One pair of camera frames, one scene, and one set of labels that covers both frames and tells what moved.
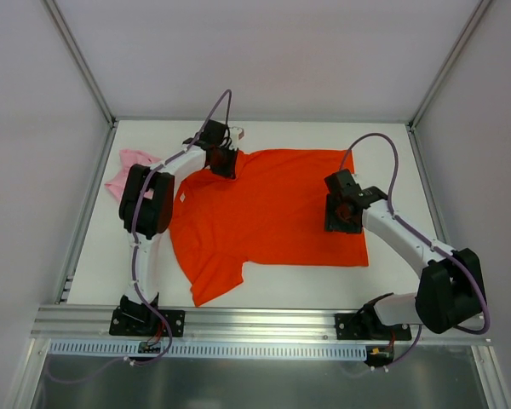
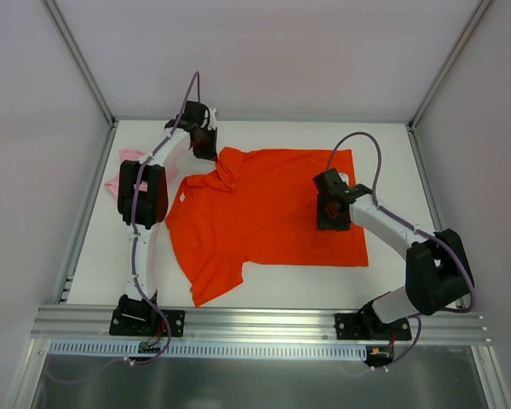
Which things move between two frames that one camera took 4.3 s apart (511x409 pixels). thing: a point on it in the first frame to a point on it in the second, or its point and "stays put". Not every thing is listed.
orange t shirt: (272, 212) stays put
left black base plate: (146, 322) stays put
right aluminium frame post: (456, 51) stays put
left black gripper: (223, 163) to (205, 145)
